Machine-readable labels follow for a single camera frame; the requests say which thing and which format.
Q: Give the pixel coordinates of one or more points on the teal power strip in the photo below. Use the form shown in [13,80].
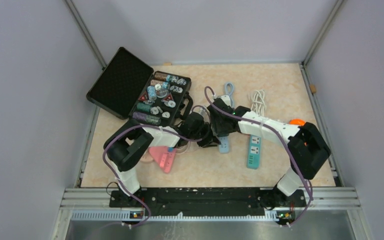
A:
[254,150]

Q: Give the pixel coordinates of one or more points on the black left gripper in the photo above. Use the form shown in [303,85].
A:
[208,140]

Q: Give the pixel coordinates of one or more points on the black poker chip case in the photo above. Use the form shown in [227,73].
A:
[128,88]

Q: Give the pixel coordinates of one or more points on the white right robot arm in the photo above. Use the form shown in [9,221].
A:
[305,146]

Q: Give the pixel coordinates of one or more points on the orange ring toy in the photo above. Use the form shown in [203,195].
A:
[298,122]

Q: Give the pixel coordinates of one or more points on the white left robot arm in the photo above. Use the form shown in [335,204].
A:
[124,149]

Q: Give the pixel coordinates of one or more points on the pink triangular power strip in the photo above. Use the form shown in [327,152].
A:
[164,156]

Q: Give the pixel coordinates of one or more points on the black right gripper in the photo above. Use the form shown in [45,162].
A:
[217,128]

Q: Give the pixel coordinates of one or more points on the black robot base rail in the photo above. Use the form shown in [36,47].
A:
[208,201]

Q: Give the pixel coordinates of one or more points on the grey-blue power strip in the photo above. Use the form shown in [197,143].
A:
[224,147]

